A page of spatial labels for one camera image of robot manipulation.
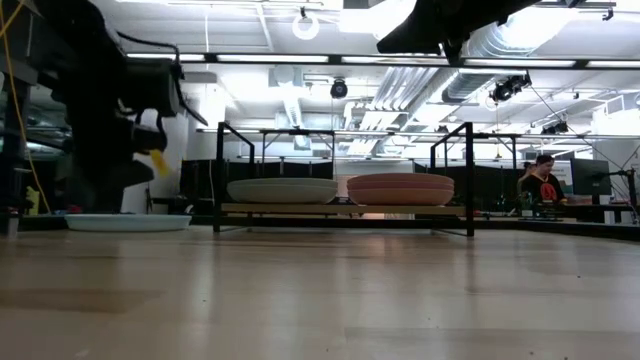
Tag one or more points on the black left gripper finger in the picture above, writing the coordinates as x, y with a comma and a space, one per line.
95, 197

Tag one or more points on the pale pink plate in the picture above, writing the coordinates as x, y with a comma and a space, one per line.
400, 196
400, 177

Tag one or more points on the deep pink plate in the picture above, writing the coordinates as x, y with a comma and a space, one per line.
400, 185

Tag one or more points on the grey plate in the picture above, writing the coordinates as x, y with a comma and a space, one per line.
282, 182
282, 196

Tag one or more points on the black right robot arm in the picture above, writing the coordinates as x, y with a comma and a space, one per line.
480, 15

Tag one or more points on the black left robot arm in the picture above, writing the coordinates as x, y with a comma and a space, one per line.
75, 50

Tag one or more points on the light blue plate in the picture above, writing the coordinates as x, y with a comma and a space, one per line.
127, 223

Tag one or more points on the black ceiling spotlight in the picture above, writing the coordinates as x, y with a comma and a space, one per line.
510, 87

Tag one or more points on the person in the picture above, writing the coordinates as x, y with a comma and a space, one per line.
525, 170
544, 187

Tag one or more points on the black metal dish rack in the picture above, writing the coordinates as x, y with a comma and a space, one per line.
345, 209

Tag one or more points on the black computer monitor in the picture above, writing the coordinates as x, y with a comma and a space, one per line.
590, 176

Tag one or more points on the dark background desk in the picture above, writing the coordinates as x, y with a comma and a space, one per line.
590, 210

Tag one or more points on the black overhead camera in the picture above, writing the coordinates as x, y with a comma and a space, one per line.
339, 88

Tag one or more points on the black aluminium rig frame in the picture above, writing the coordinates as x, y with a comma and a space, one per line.
550, 226

